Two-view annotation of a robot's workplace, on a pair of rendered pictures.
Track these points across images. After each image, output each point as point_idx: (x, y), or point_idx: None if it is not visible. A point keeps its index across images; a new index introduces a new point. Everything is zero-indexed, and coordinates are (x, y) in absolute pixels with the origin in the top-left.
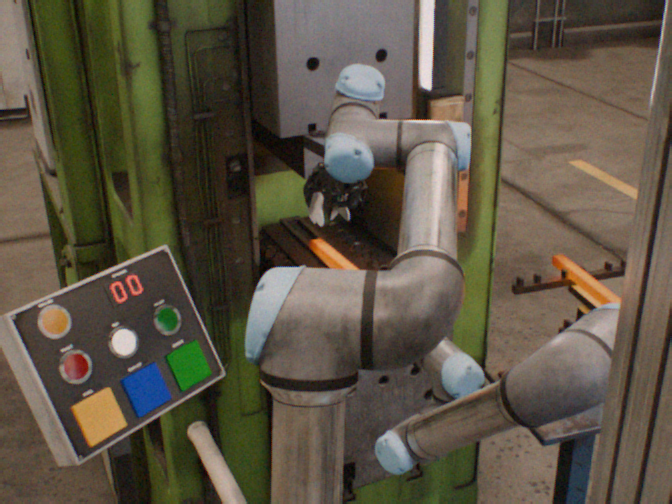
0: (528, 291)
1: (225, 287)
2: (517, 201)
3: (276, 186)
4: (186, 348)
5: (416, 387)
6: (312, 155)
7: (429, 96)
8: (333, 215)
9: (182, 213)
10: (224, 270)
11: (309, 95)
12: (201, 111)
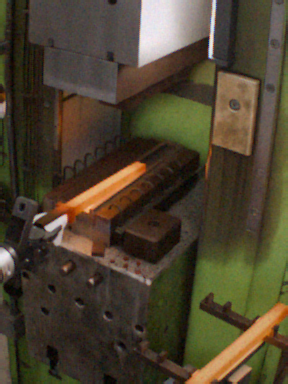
0: (212, 313)
1: (32, 154)
2: None
3: (185, 111)
4: None
5: (109, 330)
6: (49, 65)
7: (224, 67)
8: (0, 114)
9: (5, 79)
10: (32, 140)
11: (50, 14)
12: (29, 8)
